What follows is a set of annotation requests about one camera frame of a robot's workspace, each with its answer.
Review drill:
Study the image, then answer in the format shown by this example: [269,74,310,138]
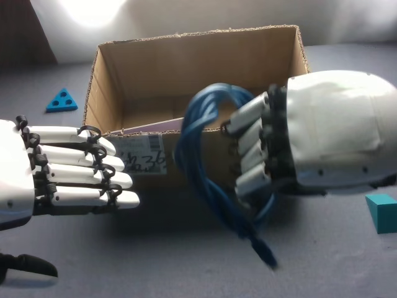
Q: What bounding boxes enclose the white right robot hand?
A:
[220,70,397,215]

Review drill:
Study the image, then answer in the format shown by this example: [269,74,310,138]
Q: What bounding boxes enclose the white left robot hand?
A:
[0,114,141,288]

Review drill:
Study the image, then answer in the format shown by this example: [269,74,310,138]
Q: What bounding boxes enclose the blue cable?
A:
[173,82,279,271]

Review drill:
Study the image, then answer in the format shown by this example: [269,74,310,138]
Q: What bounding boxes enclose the grey box with maroon top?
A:
[104,117,184,137]

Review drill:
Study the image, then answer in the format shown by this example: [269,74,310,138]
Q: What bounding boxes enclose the open cardboard box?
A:
[82,24,311,193]

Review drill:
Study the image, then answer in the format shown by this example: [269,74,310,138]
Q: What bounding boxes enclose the blue triangle block with holes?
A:
[45,88,78,114]

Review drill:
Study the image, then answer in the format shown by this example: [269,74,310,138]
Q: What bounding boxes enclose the teal wedge block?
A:
[364,193,397,235]

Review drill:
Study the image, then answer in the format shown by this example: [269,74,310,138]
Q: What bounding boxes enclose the dark brown panel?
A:
[0,0,59,75]

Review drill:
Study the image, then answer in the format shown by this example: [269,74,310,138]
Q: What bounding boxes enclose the white backdrop sheet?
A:
[29,0,397,65]

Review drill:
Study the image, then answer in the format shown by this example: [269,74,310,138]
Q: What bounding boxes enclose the grey table cloth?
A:
[0,43,397,298]

